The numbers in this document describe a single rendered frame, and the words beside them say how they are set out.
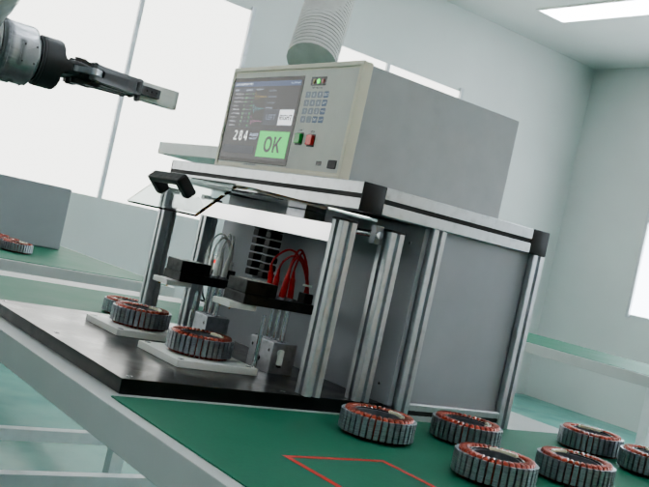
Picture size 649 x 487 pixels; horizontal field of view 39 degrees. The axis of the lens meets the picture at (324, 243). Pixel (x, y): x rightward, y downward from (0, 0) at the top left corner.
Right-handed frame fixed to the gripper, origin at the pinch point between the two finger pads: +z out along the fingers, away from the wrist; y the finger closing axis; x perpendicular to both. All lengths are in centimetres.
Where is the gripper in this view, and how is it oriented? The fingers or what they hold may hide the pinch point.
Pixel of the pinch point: (155, 95)
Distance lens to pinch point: 151.7
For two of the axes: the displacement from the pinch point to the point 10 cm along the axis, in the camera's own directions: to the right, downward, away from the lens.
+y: 5.7, 1.2, -8.1
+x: 2.1, -9.8, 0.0
